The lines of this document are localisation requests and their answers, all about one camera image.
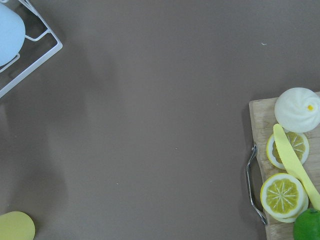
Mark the white toy steamed bun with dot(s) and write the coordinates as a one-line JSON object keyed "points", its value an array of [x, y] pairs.
{"points": [[298, 110]]}

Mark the upper lemon slice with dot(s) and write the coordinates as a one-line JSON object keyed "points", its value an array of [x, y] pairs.
{"points": [[299, 143]]}

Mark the light blue cup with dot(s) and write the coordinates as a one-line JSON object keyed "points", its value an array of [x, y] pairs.
{"points": [[12, 34]]}

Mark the yellow plastic cup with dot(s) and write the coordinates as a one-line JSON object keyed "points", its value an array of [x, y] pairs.
{"points": [[16, 225]]}

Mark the green toy lime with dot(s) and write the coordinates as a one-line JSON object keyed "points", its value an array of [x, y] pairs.
{"points": [[307, 225]]}

